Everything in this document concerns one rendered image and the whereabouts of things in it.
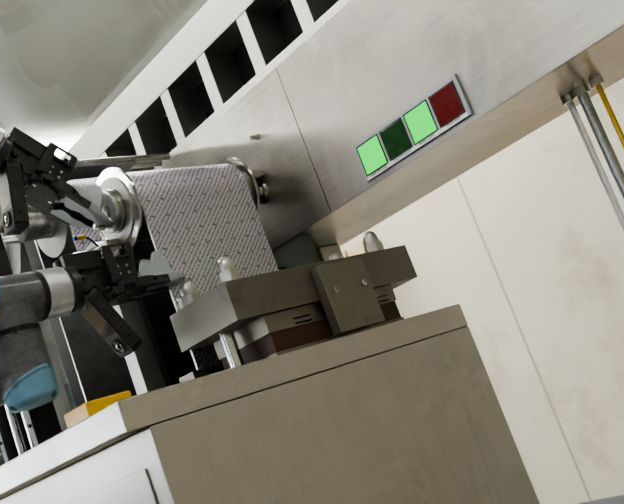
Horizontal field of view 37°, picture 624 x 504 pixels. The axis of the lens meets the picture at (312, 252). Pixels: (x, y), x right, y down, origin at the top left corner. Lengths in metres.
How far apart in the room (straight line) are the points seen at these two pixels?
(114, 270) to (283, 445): 0.41
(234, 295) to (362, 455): 0.29
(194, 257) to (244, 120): 0.37
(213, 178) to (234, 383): 0.55
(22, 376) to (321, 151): 0.67
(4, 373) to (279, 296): 0.40
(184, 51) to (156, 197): 0.49
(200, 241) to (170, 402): 0.49
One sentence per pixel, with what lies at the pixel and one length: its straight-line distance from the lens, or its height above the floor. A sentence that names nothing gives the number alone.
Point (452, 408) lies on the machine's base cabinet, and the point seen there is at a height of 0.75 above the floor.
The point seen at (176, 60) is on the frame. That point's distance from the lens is 2.01.
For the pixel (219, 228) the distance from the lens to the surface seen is 1.63.
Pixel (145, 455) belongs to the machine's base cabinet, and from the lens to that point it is 1.16.
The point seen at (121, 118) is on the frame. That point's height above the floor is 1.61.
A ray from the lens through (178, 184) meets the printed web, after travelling 1.62.
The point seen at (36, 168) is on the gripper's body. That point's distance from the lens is 1.55.
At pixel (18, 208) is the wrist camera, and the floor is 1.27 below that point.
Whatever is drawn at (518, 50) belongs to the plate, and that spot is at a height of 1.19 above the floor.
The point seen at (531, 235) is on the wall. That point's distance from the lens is 4.02.
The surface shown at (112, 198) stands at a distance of 1.58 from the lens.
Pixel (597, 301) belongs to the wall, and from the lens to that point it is 3.89.
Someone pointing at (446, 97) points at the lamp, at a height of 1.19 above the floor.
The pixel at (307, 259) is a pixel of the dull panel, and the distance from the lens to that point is 1.75.
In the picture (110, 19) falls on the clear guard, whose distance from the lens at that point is 2.06.
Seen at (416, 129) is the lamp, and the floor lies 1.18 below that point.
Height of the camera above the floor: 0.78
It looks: 10 degrees up
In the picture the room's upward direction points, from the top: 21 degrees counter-clockwise
